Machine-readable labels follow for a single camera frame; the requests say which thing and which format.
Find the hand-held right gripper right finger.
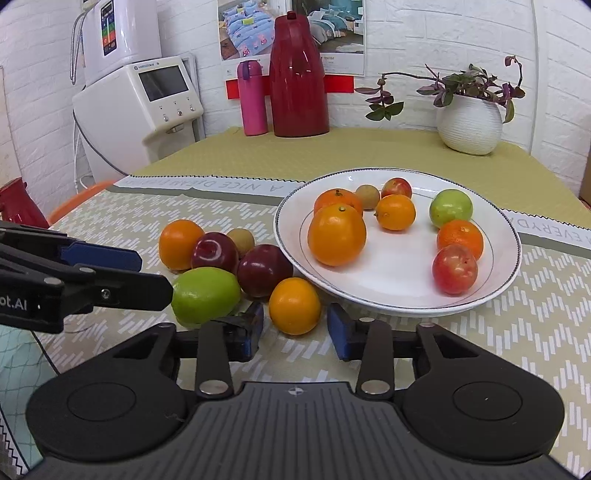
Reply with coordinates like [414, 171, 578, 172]
[327, 302, 478, 400]

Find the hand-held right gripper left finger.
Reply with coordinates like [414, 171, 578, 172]
[113, 302, 265, 400]

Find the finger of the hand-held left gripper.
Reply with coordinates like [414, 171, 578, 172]
[0, 220, 142, 274]
[44, 264, 174, 317]

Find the small orange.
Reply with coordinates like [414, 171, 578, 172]
[269, 277, 322, 336]
[374, 194, 417, 232]

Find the dark red apple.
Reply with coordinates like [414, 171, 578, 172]
[237, 244, 294, 300]
[191, 232, 239, 274]

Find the large orange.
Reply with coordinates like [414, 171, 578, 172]
[158, 219, 206, 271]
[307, 203, 368, 267]

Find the white plate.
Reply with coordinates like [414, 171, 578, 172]
[274, 167, 522, 317]

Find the small tan fruit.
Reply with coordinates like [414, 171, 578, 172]
[226, 228, 256, 259]
[355, 184, 381, 211]

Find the red yellow apple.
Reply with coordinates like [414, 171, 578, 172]
[432, 244, 479, 296]
[380, 177, 413, 200]

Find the mandarin with stem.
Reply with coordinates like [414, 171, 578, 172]
[437, 220, 485, 261]
[314, 188, 364, 217]

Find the red plastic object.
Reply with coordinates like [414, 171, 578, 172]
[0, 178, 51, 229]

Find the white dispenser with screen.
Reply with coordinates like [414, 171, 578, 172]
[71, 54, 206, 183]

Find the pink bottle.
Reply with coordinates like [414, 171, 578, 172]
[237, 60, 269, 137]

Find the white potted plant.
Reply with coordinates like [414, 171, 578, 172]
[355, 55, 527, 156]

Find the red thermos jug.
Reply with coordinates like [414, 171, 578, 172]
[269, 10, 330, 138]

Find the white wall water unit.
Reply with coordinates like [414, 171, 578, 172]
[69, 0, 162, 88]

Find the wall poster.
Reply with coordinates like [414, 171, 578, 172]
[217, 0, 365, 100]

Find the white wall pipe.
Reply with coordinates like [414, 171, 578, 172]
[530, 0, 539, 153]

